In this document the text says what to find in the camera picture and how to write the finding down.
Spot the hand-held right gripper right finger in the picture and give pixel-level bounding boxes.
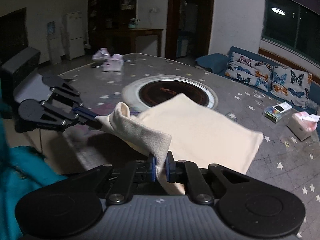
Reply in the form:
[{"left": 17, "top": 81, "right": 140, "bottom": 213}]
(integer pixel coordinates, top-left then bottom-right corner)
[{"left": 166, "top": 151, "right": 253, "bottom": 205}]

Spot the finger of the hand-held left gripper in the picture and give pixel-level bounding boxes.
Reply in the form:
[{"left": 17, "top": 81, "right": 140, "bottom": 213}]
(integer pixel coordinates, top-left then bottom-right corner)
[
  {"left": 49, "top": 79, "right": 98, "bottom": 119},
  {"left": 40, "top": 99, "right": 103, "bottom": 132}
]

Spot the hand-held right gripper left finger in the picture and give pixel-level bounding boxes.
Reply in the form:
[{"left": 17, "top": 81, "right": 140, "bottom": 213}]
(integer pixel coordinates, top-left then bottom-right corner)
[{"left": 60, "top": 155, "right": 158, "bottom": 205}]

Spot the cream garment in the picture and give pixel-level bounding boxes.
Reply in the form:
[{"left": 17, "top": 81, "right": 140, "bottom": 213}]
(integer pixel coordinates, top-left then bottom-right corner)
[{"left": 96, "top": 92, "right": 264, "bottom": 196}]

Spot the white water dispenser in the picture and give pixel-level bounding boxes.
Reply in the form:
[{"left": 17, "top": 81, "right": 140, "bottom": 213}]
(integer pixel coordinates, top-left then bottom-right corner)
[{"left": 47, "top": 21, "right": 62, "bottom": 64}]

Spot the pink tissue box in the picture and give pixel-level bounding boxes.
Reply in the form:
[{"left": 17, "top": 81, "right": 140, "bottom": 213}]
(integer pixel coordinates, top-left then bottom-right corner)
[{"left": 102, "top": 54, "right": 124, "bottom": 73}]

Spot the white refrigerator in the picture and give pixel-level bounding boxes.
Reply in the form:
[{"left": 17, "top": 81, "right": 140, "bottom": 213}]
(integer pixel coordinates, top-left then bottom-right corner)
[{"left": 65, "top": 11, "right": 86, "bottom": 60}]

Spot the round table heater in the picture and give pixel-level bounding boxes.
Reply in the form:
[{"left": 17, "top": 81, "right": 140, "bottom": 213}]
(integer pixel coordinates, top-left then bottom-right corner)
[{"left": 123, "top": 74, "right": 218, "bottom": 112}]

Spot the person's teal clothing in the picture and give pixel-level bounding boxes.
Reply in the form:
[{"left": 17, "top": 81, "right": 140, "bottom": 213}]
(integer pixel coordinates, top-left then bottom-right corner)
[{"left": 0, "top": 79, "right": 68, "bottom": 240}]

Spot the dark wooden cabinet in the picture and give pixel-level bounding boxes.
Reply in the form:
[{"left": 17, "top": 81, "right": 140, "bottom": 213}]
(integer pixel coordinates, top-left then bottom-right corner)
[{"left": 87, "top": 0, "right": 138, "bottom": 53}]

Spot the wooden side table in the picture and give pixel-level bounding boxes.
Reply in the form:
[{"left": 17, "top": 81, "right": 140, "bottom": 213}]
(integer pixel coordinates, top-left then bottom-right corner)
[{"left": 128, "top": 28, "right": 164, "bottom": 56}]

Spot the grey star-patterned table cover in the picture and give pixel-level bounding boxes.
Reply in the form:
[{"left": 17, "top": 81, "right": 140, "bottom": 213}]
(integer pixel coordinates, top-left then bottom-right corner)
[{"left": 25, "top": 52, "right": 320, "bottom": 240}]

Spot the blue sofa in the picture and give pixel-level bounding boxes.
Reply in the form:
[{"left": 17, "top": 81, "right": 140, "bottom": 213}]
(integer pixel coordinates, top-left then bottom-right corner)
[{"left": 195, "top": 46, "right": 320, "bottom": 117}]

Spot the butterfly print cushion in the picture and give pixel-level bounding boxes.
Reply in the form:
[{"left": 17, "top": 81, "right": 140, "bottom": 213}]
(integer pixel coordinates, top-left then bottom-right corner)
[
  {"left": 224, "top": 52, "right": 273, "bottom": 92},
  {"left": 271, "top": 65, "right": 313, "bottom": 108}
]

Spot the white handheld device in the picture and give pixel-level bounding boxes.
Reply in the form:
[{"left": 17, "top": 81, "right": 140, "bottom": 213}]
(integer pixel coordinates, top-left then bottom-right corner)
[{"left": 272, "top": 102, "right": 293, "bottom": 113}]

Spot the white tissue pack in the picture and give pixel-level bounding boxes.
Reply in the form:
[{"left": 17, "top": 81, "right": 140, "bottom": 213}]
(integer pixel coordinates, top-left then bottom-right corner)
[{"left": 287, "top": 112, "right": 320, "bottom": 141}]

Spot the dark window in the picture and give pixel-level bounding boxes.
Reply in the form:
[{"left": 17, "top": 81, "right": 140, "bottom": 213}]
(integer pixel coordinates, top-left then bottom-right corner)
[{"left": 261, "top": 0, "right": 320, "bottom": 58}]

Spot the dark wooden door frame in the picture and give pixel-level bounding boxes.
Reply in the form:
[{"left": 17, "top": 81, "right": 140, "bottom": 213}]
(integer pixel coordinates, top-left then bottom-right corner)
[{"left": 165, "top": 0, "right": 216, "bottom": 60}]

